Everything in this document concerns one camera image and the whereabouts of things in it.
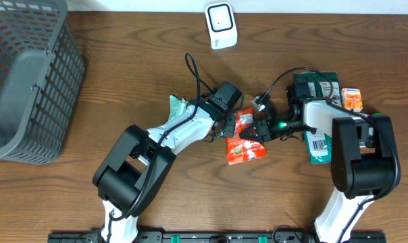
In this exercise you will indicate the green product pouch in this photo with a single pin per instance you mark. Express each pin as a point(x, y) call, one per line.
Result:
point(320, 144)

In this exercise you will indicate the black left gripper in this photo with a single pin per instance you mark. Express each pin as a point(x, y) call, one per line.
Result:
point(229, 135)

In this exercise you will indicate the white barcode scanner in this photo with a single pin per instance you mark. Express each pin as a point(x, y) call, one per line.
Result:
point(221, 25)

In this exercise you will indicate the mint green wipes pack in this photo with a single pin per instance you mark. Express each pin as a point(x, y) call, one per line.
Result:
point(177, 107)

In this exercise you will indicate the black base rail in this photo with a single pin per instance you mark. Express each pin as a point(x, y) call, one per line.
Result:
point(159, 237)

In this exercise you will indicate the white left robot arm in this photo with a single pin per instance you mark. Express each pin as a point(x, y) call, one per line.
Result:
point(135, 168)

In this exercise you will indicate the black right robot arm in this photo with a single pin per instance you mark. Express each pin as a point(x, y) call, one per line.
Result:
point(364, 161)

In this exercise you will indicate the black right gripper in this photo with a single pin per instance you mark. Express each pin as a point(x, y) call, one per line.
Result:
point(263, 126)

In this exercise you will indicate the grey plastic mesh basket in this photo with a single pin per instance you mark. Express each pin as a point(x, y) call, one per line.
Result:
point(41, 75)

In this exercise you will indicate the small orange box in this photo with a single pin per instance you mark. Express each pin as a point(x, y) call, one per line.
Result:
point(351, 99)

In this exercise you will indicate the orange snack packet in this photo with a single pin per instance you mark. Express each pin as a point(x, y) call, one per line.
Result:
point(240, 150)

